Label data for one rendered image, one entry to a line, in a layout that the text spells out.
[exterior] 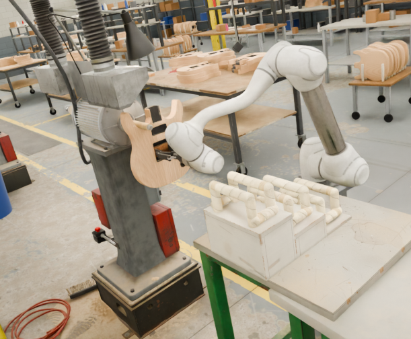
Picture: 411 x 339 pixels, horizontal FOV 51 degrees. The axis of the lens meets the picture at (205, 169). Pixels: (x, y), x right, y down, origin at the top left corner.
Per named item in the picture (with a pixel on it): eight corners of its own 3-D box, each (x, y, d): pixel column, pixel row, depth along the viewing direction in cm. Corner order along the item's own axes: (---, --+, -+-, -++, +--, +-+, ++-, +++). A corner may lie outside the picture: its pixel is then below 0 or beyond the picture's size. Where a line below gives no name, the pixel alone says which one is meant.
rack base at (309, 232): (239, 233, 162) (236, 212, 158) (269, 214, 171) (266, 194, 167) (298, 259, 141) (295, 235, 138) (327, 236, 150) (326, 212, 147)
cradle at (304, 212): (286, 225, 143) (284, 217, 142) (307, 210, 149) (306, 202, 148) (294, 228, 141) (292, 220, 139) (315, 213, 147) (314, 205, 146)
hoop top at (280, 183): (261, 183, 158) (260, 175, 157) (267, 180, 160) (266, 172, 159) (305, 197, 143) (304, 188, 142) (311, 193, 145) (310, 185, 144)
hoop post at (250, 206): (246, 226, 133) (241, 199, 129) (253, 221, 134) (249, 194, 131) (253, 229, 130) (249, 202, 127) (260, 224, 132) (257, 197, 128)
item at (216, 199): (211, 210, 145) (206, 185, 142) (218, 206, 147) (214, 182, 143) (217, 213, 143) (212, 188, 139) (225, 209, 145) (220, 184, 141)
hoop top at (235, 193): (207, 189, 142) (206, 181, 141) (214, 186, 144) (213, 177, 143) (250, 206, 127) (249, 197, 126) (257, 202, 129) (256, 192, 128)
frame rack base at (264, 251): (210, 251, 154) (202, 210, 147) (240, 233, 162) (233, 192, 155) (267, 282, 134) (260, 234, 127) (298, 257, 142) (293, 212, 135)
